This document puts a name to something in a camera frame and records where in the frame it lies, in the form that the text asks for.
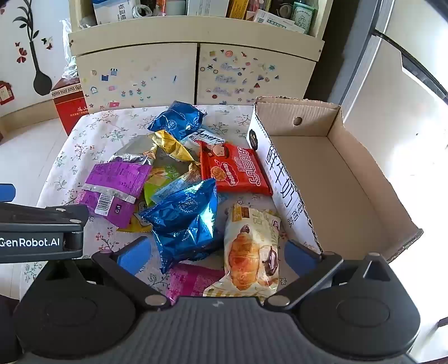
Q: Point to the gold foil snack packet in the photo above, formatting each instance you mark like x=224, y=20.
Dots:
x=171, y=143

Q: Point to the croissant bread packet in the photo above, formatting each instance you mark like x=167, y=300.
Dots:
x=250, y=252

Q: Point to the white and blue snack packet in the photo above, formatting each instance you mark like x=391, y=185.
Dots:
x=206, y=138

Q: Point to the magenta snack packet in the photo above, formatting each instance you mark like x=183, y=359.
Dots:
x=192, y=280

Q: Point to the green labelled box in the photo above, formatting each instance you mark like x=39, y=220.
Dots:
x=303, y=17

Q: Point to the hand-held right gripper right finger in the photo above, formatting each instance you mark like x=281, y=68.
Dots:
x=301, y=253

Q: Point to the light blue snack packet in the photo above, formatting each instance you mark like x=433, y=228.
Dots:
x=178, y=183

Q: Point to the cardboard box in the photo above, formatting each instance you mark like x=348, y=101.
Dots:
x=336, y=189

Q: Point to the white and blue carton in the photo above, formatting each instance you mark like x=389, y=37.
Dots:
x=112, y=10

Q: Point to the red gift box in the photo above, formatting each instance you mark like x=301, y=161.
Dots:
x=71, y=108

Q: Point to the large blue foil snack packet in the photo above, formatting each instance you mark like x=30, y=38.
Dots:
x=182, y=220

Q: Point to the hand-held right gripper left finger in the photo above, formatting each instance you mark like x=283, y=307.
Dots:
x=134, y=253

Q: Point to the yellow box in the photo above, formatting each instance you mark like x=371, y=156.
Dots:
x=238, y=8

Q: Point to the red snack packet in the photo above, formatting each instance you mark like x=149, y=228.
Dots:
x=234, y=171

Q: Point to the flat white printed box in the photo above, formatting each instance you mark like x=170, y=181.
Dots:
x=273, y=19

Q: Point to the clear plastic bag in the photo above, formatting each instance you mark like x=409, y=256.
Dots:
x=71, y=56

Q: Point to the green snack packet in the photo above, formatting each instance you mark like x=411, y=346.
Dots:
x=154, y=182

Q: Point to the purple snack packet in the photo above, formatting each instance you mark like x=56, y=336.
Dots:
x=115, y=185

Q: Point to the white cardboard carton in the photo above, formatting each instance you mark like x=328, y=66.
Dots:
x=206, y=7

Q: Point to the cream cabinet with stickers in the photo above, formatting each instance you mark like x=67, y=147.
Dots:
x=147, y=70

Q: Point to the metal lid jar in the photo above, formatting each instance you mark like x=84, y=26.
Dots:
x=282, y=11

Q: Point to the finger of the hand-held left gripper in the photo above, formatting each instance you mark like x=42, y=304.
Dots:
x=7, y=192
x=42, y=217

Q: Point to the small blue foil snack packet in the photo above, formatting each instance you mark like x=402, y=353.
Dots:
x=175, y=120

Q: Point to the yellow snack packet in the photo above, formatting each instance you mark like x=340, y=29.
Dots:
x=136, y=224

